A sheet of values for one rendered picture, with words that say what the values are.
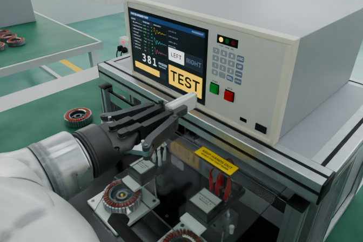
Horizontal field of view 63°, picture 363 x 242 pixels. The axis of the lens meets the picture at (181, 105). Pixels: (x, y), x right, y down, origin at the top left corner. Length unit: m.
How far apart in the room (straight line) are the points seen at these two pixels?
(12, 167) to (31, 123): 1.03
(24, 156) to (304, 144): 0.47
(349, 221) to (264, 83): 0.59
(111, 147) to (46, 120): 0.98
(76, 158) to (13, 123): 1.05
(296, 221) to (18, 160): 0.45
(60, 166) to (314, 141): 0.45
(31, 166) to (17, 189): 0.14
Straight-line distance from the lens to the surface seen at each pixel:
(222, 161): 0.61
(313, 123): 0.68
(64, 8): 5.60
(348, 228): 1.00
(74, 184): 0.42
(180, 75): 0.67
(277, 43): 0.50
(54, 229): 0.23
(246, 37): 0.53
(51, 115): 1.43
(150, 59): 0.74
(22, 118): 1.46
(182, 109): 0.53
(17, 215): 0.24
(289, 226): 0.62
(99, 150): 0.43
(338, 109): 0.75
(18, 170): 0.38
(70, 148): 0.42
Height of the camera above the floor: 1.47
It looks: 31 degrees down
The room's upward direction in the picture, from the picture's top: straight up
